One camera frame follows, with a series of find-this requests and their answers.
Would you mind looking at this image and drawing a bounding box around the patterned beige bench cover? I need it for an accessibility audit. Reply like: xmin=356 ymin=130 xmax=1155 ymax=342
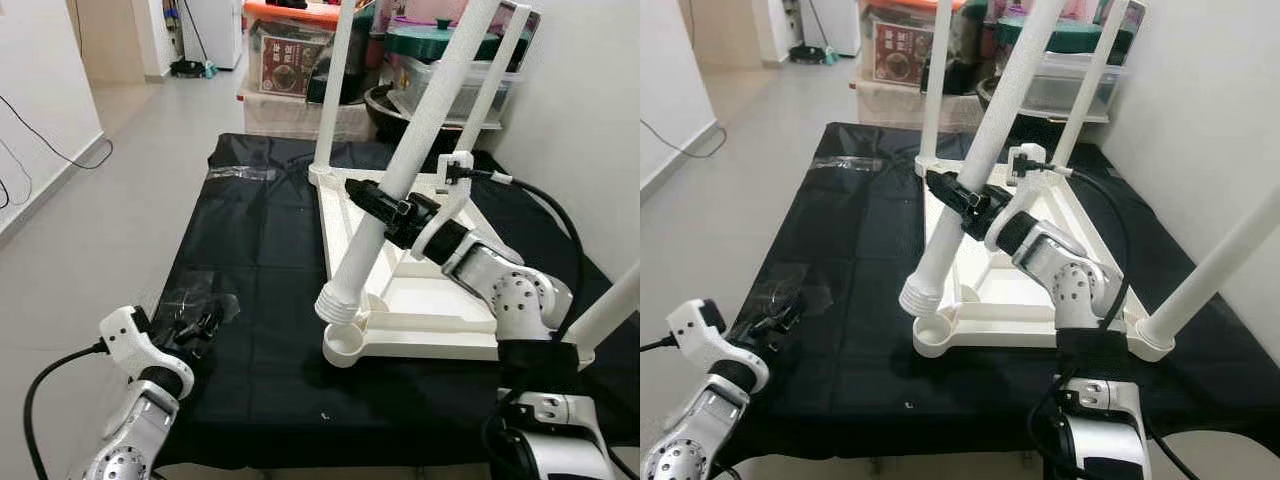
xmin=238 ymin=85 xmax=376 ymax=141
xmin=850 ymin=75 xmax=986 ymax=129

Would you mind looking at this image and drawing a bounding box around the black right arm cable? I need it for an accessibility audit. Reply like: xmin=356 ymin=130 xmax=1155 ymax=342
xmin=470 ymin=170 xmax=586 ymax=341
xmin=1045 ymin=165 xmax=1136 ymax=331

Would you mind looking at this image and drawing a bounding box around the white plastic table leg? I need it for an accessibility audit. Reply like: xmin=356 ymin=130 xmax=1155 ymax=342
xmin=312 ymin=0 xmax=359 ymax=179
xmin=898 ymin=0 xmax=1069 ymax=319
xmin=1050 ymin=0 xmax=1146 ymax=166
xmin=565 ymin=262 xmax=641 ymax=361
xmin=318 ymin=0 xmax=501 ymax=326
xmin=918 ymin=0 xmax=956 ymax=171
xmin=1140 ymin=185 xmax=1280 ymax=351
xmin=455 ymin=3 xmax=533 ymax=161

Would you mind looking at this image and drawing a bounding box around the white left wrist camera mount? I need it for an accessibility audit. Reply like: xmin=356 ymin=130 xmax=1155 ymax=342
xmin=98 ymin=305 xmax=196 ymax=401
xmin=668 ymin=298 xmax=771 ymax=391

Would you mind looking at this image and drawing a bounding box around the colourful printed card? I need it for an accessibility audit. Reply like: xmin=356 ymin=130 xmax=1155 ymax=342
xmin=500 ymin=0 xmax=543 ymax=41
xmin=1110 ymin=0 xmax=1149 ymax=36

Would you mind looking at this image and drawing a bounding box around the green pot lid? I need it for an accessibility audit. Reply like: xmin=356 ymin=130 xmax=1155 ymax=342
xmin=385 ymin=20 xmax=531 ymax=63
xmin=995 ymin=12 xmax=1136 ymax=53

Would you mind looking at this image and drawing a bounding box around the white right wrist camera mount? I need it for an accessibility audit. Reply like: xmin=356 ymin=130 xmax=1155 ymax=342
xmin=985 ymin=143 xmax=1051 ymax=251
xmin=410 ymin=150 xmax=481 ymax=261

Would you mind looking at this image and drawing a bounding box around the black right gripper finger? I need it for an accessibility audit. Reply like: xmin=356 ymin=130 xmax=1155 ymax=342
xmin=925 ymin=168 xmax=986 ymax=217
xmin=345 ymin=178 xmax=411 ymax=227

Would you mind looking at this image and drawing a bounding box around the clear plastic storage container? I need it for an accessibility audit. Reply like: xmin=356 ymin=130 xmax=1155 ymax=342
xmin=1000 ymin=50 xmax=1126 ymax=113
xmin=385 ymin=58 xmax=521 ymax=126

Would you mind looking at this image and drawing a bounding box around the black glossy tablecloth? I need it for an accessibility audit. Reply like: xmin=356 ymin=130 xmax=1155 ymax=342
xmin=155 ymin=132 xmax=641 ymax=469
xmin=715 ymin=122 xmax=1280 ymax=466

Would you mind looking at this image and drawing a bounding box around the storage box with orange lid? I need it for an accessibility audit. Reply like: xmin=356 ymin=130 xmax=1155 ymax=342
xmin=860 ymin=0 xmax=936 ymax=88
xmin=243 ymin=0 xmax=341 ymax=98

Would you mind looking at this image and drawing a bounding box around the black wok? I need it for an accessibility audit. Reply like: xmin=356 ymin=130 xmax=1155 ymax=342
xmin=978 ymin=75 xmax=1091 ymax=141
xmin=363 ymin=85 xmax=481 ymax=151

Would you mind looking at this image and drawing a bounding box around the pink plastic box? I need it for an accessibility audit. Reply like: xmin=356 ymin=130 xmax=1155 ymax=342
xmin=385 ymin=0 xmax=471 ymax=31

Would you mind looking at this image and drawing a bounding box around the black plastic bag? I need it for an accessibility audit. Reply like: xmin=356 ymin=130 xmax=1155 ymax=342
xmin=945 ymin=0 xmax=991 ymax=96
xmin=335 ymin=0 xmax=383 ymax=106

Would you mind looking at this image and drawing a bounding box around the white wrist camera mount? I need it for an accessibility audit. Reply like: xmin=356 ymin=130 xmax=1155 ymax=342
xmin=98 ymin=305 xmax=196 ymax=401
xmin=668 ymin=298 xmax=771 ymax=391
xmin=410 ymin=150 xmax=481 ymax=261
xmin=985 ymin=143 xmax=1051 ymax=251

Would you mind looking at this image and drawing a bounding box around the white plastic children table top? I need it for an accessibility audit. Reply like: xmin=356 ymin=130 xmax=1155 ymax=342
xmin=910 ymin=150 xmax=1176 ymax=361
xmin=305 ymin=160 xmax=596 ymax=369

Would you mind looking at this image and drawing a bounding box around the long black wall cable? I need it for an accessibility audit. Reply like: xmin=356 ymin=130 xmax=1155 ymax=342
xmin=0 ymin=95 xmax=114 ymax=169
xmin=640 ymin=120 xmax=729 ymax=159

